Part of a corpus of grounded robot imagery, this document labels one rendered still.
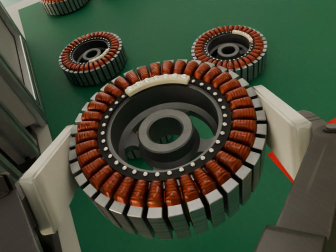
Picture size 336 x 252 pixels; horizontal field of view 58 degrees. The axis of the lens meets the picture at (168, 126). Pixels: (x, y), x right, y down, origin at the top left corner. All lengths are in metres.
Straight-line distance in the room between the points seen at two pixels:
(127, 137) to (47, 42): 0.52
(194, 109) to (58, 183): 0.09
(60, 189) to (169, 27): 0.48
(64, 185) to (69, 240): 0.22
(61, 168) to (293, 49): 0.43
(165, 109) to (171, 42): 0.39
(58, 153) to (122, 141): 0.04
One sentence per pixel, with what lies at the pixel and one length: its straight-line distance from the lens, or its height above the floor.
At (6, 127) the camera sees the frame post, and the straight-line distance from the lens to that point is 0.40.
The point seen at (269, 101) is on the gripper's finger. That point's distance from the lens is 0.16.
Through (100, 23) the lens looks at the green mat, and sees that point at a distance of 0.68.
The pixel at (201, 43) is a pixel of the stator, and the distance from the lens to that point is 0.49.
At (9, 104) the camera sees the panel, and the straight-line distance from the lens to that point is 0.46.
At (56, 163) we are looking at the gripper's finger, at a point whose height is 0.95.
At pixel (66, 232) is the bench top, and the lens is 0.39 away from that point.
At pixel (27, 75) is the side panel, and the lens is 0.57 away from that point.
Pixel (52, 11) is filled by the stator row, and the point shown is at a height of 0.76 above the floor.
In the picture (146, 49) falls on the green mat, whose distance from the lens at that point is 0.56.
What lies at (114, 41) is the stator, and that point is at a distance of 0.54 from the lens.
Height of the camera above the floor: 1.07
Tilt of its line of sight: 49 degrees down
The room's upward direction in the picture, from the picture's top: 16 degrees counter-clockwise
